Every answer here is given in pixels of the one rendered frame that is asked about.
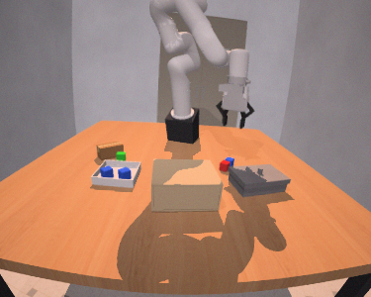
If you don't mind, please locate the green block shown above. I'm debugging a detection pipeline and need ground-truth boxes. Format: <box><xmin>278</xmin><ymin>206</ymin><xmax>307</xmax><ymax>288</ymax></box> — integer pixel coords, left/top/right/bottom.
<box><xmin>116</xmin><ymin>151</ymin><xmax>126</xmax><ymax>161</ymax></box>

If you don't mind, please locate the brown cardboard box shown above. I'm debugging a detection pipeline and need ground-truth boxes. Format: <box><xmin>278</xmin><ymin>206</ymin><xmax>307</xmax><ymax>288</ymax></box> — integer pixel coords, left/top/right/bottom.
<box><xmin>96</xmin><ymin>142</ymin><xmax>124</xmax><ymax>160</ymax></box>

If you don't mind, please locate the red block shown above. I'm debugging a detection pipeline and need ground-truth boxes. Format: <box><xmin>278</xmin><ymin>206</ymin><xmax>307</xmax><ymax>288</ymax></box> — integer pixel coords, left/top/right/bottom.
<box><xmin>219</xmin><ymin>160</ymin><xmax>231</xmax><ymax>172</ymax></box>

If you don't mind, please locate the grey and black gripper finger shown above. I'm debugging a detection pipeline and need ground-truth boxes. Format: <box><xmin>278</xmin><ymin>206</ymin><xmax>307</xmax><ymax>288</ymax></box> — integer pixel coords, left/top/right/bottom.
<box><xmin>217</xmin><ymin>100</ymin><xmax>229</xmax><ymax>126</ymax></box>
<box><xmin>239</xmin><ymin>102</ymin><xmax>254</xmax><ymax>129</ymax></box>

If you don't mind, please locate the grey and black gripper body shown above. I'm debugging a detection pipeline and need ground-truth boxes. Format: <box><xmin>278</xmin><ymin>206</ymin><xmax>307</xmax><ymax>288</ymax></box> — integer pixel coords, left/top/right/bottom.
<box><xmin>222</xmin><ymin>85</ymin><xmax>249</xmax><ymax>112</ymax></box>

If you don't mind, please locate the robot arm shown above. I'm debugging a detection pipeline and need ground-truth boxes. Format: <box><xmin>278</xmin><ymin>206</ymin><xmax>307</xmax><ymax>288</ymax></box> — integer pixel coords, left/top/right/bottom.
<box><xmin>149</xmin><ymin>0</ymin><xmax>251</xmax><ymax>120</ymax></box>

